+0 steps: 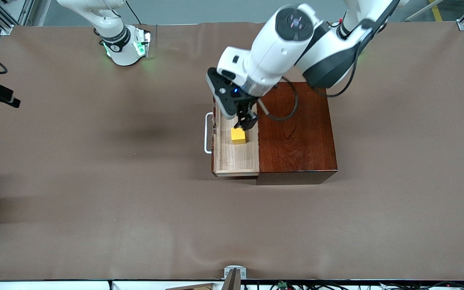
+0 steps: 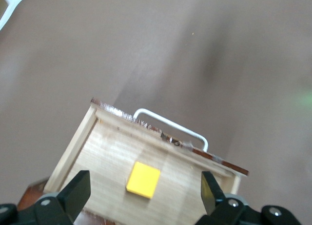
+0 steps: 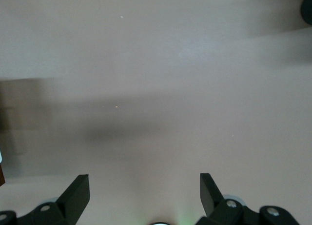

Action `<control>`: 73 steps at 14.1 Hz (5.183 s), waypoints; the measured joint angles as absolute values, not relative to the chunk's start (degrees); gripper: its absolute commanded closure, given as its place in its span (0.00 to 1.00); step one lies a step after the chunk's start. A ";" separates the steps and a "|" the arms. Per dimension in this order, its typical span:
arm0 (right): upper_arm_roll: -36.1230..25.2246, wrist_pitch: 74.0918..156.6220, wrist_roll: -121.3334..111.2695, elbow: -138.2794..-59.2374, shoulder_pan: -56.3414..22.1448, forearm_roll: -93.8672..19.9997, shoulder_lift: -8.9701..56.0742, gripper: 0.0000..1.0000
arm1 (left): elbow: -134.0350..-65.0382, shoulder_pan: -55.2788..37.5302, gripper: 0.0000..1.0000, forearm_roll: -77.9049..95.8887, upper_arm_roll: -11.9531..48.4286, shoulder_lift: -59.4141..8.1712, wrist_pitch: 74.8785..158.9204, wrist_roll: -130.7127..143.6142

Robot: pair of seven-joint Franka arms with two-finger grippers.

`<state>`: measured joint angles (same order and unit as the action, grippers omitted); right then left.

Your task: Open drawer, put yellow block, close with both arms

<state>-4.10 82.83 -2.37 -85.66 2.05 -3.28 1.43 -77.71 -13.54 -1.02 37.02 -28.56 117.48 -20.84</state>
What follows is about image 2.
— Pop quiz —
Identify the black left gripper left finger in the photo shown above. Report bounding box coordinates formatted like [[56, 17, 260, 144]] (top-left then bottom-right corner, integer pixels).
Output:
[[0, 170, 91, 225]]

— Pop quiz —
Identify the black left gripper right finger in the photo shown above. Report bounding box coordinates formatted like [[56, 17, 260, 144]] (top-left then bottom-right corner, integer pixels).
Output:
[[197, 170, 301, 225]]

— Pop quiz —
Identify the light wood drawer white handle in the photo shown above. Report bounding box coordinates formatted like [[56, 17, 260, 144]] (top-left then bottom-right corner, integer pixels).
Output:
[[43, 97, 250, 225]]

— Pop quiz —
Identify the yellow block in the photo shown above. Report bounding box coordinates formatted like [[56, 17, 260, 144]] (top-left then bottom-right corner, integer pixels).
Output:
[[126, 161, 161, 200]]

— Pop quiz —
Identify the brown table mat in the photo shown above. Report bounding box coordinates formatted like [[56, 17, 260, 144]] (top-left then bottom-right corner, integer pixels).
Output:
[[0, 0, 312, 225]]

